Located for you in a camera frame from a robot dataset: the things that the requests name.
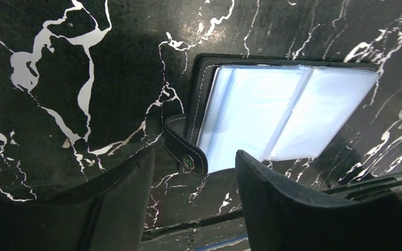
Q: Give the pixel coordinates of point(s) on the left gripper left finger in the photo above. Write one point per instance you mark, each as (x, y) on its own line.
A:
(105, 213)

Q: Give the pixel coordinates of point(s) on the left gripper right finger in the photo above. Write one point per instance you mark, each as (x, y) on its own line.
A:
(281, 214)

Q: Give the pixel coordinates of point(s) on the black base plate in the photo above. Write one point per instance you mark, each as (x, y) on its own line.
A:
(219, 233)

